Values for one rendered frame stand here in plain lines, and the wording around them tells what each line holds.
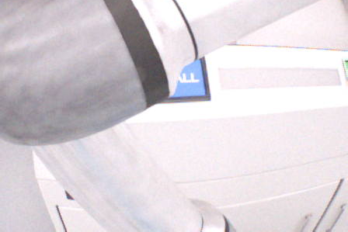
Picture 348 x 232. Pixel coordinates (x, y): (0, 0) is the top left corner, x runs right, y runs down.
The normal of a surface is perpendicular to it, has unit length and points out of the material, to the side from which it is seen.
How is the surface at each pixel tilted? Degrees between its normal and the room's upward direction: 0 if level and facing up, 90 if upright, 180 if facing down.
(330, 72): 0
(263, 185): 90
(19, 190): 0
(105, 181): 71
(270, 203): 90
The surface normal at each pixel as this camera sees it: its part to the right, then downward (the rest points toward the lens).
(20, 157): 0.04, -0.56
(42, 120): 0.03, 0.70
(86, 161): 0.41, 0.54
